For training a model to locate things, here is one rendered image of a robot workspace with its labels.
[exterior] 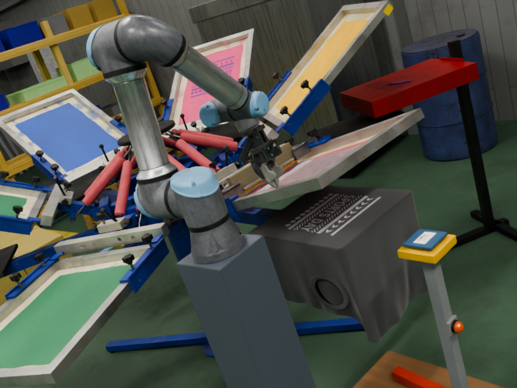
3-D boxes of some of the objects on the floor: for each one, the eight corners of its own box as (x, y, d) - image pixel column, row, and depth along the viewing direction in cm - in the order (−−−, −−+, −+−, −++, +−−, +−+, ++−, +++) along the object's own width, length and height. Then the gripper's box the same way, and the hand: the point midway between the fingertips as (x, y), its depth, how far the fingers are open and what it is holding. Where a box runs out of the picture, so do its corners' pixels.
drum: (510, 131, 496) (491, 21, 464) (482, 161, 455) (459, 43, 424) (441, 135, 541) (420, 35, 509) (410, 162, 500) (385, 56, 468)
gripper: (249, 130, 177) (279, 190, 180) (268, 119, 183) (298, 178, 186) (235, 137, 184) (264, 195, 187) (254, 126, 190) (282, 182, 193)
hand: (274, 184), depth 189 cm, fingers closed, pressing on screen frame
